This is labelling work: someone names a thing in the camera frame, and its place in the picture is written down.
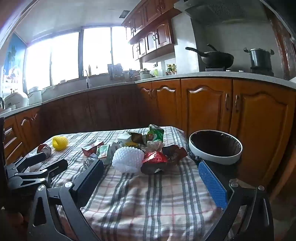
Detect black wok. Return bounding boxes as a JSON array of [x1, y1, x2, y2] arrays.
[[185, 44, 234, 69]]

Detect green snack bag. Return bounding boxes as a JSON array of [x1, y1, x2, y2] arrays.
[[146, 124, 164, 144]]

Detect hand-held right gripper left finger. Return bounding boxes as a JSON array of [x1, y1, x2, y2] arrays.
[[27, 159, 105, 241]]

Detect white kitchen countertop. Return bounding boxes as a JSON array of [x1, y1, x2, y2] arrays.
[[0, 71, 296, 117]]

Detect crumpled white plastic wrapper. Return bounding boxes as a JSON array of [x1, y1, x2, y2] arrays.
[[146, 140, 165, 153]]

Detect dark brown wrapper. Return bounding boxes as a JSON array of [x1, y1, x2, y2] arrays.
[[162, 145, 188, 164]]

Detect plaid tablecloth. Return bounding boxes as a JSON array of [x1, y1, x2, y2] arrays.
[[17, 126, 232, 241]]

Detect wooden cabinets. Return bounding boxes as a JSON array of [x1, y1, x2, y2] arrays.
[[121, 0, 182, 62], [0, 77, 293, 186]]

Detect yellow foam fruit net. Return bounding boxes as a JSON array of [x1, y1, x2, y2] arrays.
[[52, 136, 69, 151]]

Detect red and white can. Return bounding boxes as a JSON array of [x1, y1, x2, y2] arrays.
[[37, 144, 52, 158]]

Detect white rice cooker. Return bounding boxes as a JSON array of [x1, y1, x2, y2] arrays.
[[4, 91, 29, 108]]

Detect blue wall poster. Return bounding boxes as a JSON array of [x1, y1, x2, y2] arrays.
[[2, 34, 27, 81]]

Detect gas stove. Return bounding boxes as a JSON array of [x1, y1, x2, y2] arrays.
[[205, 66, 275, 77]]

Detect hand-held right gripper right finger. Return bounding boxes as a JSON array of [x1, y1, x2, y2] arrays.
[[198, 161, 274, 241]]

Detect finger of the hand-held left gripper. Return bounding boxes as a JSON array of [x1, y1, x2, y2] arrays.
[[9, 153, 47, 174], [14, 159, 69, 189]]

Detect white lidded pot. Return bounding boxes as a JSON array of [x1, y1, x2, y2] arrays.
[[28, 86, 43, 105]]

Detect group of condiment jars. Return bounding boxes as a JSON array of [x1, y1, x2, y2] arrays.
[[166, 64, 178, 76]]

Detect white trash bin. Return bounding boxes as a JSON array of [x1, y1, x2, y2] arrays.
[[188, 130, 243, 165]]

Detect dish rack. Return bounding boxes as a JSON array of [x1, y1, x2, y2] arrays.
[[107, 63, 125, 81]]

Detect range hood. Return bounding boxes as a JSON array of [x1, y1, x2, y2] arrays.
[[174, 0, 266, 26]]

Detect wooden lower cabinets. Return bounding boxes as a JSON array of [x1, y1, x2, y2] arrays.
[[0, 77, 293, 186]]

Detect red carton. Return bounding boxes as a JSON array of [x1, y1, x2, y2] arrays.
[[82, 140, 104, 156]]

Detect dark cooking pot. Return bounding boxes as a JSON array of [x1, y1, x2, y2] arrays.
[[243, 47, 274, 70]]

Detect green packet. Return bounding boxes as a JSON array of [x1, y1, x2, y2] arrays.
[[97, 145, 112, 163]]

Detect silver wrapper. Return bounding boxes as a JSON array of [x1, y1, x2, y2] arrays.
[[83, 154, 102, 168]]

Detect wooden upper cabinets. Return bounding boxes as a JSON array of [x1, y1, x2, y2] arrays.
[[121, 0, 182, 62]]

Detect small white cooker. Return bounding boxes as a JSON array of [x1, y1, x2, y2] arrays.
[[139, 69, 152, 80]]

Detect white foam fruit net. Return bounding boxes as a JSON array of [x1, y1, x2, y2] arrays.
[[112, 146, 145, 174]]

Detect kitchen window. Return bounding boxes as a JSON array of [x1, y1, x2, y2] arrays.
[[24, 27, 141, 90]]

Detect red snack wrapper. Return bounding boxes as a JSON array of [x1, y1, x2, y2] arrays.
[[141, 151, 169, 175]]

